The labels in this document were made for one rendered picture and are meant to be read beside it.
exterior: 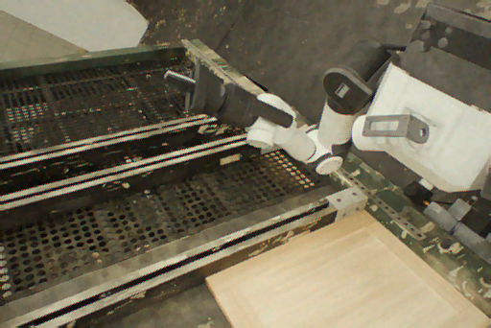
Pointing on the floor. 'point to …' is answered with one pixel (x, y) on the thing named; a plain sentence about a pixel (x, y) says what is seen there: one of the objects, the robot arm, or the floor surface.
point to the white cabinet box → (83, 21)
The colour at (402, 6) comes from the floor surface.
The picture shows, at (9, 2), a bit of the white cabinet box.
